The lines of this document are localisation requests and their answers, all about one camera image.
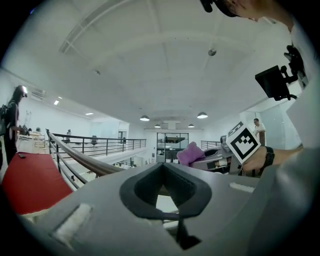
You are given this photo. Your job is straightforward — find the red-topped white-legged table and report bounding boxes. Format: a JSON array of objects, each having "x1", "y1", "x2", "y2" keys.
[{"x1": 1, "y1": 151, "x2": 73, "y2": 216}]

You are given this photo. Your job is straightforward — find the dark curved handrail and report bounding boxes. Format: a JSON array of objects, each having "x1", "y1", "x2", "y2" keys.
[{"x1": 45, "y1": 128, "x2": 126, "y2": 192}]

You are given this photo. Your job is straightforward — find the person's right forearm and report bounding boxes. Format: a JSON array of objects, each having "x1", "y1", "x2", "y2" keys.
[{"x1": 273, "y1": 146, "x2": 305, "y2": 166}]

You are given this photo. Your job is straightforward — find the black metal railing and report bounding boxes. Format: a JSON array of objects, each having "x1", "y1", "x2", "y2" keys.
[
  {"x1": 51, "y1": 133, "x2": 148, "y2": 157},
  {"x1": 200, "y1": 140, "x2": 222, "y2": 152}
]

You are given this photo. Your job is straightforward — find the person's head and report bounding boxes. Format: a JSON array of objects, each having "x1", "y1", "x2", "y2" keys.
[{"x1": 214, "y1": 0, "x2": 295, "y2": 32}]

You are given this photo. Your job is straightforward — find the person's right hand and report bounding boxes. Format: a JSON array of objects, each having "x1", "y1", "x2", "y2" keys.
[{"x1": 241, "y1": 146, "x2": 268, "y2": 174}]

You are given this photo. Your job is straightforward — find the person's white t-shirt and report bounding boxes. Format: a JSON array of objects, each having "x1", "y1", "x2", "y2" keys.
[{"x1": 264, "y1": 16, "x2": 320, "y2": 151}]

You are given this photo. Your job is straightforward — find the black-framed glass partition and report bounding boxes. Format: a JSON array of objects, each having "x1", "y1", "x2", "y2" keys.
[{"x1": 156, "y1": 132, "x2": 190, "y2": 163}]

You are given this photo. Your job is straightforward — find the black wristwatch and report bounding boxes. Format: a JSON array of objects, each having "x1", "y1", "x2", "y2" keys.
[{"x1": 263, "y1": 146, "x2": 276, "y2": 168}]

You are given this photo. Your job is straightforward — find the black head-worn camera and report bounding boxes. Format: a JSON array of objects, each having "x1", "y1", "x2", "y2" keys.
[{"x1": 199, "y1": 0, "x2": 214, "y2": 13}]

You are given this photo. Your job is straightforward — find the purple cloth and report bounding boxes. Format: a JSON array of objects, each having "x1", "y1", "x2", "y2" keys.
[{"x1": 176, "y1": 141, "x2": 207, "y2": 166}]

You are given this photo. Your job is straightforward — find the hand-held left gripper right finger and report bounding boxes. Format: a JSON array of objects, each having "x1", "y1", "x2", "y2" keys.
[{"x1": 162, "y1": 162, "x2": 262, "y2": 256}]

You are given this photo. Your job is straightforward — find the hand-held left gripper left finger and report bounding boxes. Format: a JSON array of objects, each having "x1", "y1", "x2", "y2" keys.
[{"x1": 34, "y1": 162, "x2": 186, "y2": 256}]

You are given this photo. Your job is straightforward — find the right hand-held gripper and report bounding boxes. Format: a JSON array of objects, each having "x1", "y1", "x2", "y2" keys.
[{"x1": 190, "y1": 121, "x2": 262, "y2": 176}]

